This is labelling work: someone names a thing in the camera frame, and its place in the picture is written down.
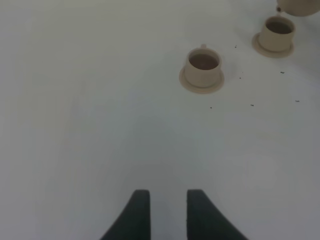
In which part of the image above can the brown teacup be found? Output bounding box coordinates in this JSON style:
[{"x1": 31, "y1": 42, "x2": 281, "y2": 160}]
[
  {"x1": 258, "y1": 16, "x2": 296, "y2": 52},
  {"x1": 184, "y1": 44, "x2": 222, "y2": 88}
]

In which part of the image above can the brown far teacup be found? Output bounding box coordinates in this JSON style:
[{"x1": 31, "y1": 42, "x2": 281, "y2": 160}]
[{"x1": 258, "y1": 16, "x2": 296, "y2": 52}]

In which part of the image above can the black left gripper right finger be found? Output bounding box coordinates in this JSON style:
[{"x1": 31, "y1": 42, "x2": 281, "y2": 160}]
[{"x1": 186, "y1": 189, "x2": 247, "y2": 240}]

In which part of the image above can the brown far cup saucer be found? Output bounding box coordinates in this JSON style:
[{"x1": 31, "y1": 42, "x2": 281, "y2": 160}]
[{"x1": 251, "y1": 32, "x2": 295, "y2": 59}]

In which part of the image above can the brown near teacup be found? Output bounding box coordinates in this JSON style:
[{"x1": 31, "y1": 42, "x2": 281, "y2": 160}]
[{"x1": 184, "y1": 44, "x2": 222, "y2": 88}]

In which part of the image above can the brown near cup saucer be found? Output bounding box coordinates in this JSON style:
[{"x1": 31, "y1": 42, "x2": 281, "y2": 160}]
[{"x1": 179, "y1": 67, "x2": 225, "y2": 94}]

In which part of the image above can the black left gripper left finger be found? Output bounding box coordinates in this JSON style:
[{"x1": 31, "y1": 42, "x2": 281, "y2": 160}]
[{"x1": 101, "y1": 189, "x2": 151, "y2": 240}]

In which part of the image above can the brown cup saucer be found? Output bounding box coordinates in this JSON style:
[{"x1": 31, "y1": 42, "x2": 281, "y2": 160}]
[
  {"x1": 251, "y1": 32, "x2": 295, "y2": 59},
  {"x1": 179, "y1": 67, "x2": 225, "y2": 94}
]

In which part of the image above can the brown teapot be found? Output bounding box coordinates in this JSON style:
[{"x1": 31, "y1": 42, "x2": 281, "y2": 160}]
[{"x1": 276, "y1": 0, "x2": 320, "y2": 17}]

